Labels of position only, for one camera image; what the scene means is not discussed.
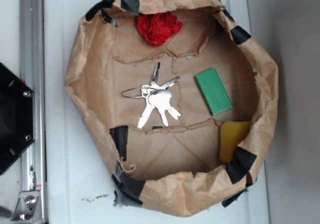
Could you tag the silver key bunch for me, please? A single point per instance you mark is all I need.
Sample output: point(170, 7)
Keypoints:
point(156, 96)

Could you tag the green rectangular block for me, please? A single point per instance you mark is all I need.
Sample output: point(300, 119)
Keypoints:
point(213, 91)

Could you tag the brown paper bag bin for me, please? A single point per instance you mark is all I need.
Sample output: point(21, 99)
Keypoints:
point(176, 169)

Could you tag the red crumpled paper ball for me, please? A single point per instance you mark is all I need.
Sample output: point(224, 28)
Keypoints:
point(157, 28)

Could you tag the yellow sponge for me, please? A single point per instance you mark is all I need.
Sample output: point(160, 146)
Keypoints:
point(231, 134)

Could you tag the aluminium frame rail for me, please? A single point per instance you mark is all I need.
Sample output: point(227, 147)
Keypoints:
point(33, 160)

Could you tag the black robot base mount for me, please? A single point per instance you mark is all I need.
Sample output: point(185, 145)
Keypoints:
point(16, 118)

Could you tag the metal corner bracket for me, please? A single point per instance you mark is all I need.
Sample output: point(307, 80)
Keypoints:
point(28, 208)

